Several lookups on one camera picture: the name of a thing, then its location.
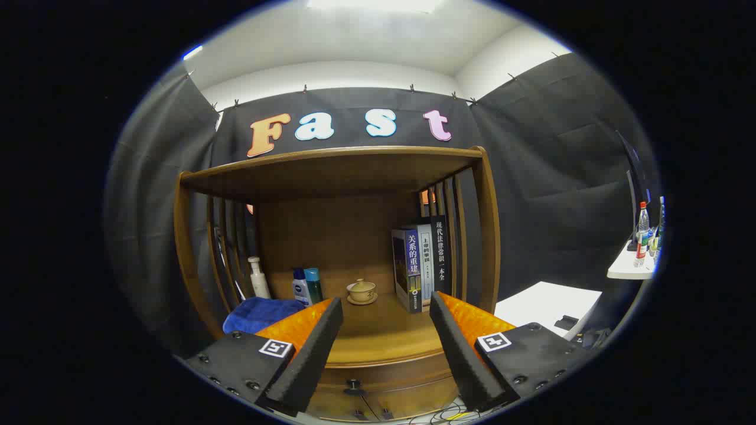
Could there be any wooden countertop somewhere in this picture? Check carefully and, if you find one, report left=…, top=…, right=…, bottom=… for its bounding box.
left=260, top=282, right=461, bottom=368

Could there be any white desk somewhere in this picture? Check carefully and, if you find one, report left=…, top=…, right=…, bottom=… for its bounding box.
left=607, top=239, right=657, bottom=280

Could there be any white pump bottle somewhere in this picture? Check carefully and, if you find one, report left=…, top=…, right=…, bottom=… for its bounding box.
left=248, top=256, right=272, bottom=300

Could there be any green plastic bottle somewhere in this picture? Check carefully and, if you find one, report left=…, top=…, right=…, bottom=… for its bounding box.
left=654, top=197, right=667, bottom=263

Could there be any blue towel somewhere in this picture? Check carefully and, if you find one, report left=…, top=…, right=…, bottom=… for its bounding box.
left=223, top=297, right=306, bottom=335

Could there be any tangle of floor cables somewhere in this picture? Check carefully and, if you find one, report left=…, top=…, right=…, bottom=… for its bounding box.
left=408, top=401, right=497, bottom=423

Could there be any beige lidded tea cup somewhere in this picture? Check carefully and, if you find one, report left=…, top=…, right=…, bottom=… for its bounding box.
left=346, top=279, right=379, bottom=306

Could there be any pale spine book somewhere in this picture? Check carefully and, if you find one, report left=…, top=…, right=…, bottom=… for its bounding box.
left=417, top=224, right=436, bottom=310

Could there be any wooden drawer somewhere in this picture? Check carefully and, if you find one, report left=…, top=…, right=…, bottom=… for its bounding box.
left=319, top=354, right=460, bottom=408

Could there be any wooden cabinet frame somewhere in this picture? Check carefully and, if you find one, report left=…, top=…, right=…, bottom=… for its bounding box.
left=173, top=146, right=501, bottom=423

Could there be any black electronics case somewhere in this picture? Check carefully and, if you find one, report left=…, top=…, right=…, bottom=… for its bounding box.
left=573, top=328, right=613, bottom=350

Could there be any blue spine book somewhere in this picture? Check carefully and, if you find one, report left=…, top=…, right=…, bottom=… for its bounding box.
left=392, top=228, right=423, bottom=313

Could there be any white side cabinet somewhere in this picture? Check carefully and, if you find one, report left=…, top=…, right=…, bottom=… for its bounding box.
left=494, top=282, right=603, bottom=341

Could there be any white bottle with blue cap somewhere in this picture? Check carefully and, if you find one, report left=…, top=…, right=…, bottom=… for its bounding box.
left=292, top=269, right=312, bottom=308

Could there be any black spine book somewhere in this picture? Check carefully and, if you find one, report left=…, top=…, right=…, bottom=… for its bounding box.
left=430, top=215, right=452, bottom=296

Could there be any teal transparent bottle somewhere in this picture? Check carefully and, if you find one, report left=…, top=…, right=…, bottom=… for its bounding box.
left=304, top=267, right=324, bottom=305

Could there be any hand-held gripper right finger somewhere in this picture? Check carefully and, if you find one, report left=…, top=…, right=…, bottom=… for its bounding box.
left=429, top=290, right=592, bottom=414

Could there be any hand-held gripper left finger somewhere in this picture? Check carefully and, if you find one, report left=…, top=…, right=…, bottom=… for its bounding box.
left=184, top=297, right=344, bottom=417

